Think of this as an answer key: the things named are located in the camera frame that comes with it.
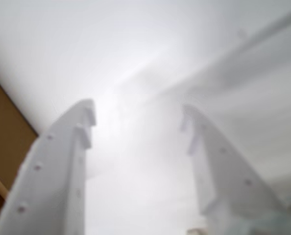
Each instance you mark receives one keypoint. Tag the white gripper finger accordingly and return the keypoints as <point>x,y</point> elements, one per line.
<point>221,183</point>
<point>50,183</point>

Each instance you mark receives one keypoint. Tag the brown cardboard box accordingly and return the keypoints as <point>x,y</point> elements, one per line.
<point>6,122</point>

